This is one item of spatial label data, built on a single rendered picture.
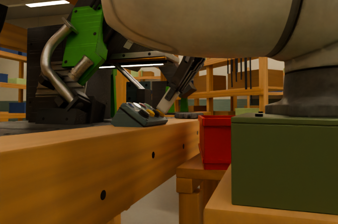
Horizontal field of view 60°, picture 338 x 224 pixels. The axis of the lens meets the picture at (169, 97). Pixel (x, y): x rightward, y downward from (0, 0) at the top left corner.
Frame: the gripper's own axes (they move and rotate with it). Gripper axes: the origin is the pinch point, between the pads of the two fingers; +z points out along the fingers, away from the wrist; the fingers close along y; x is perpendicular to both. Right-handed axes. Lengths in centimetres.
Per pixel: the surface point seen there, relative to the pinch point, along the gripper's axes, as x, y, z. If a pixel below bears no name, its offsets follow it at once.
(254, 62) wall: 97, 909, -111
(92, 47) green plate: 29.2, 1.4, 0.9
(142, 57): 19.7, 14.1, -4.1
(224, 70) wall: 163, 902, -37
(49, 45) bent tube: 40.7, -1.6, 7.9
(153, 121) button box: -2.5, -8.8, 4.7
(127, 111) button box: 2.9, -12.8, 5.6
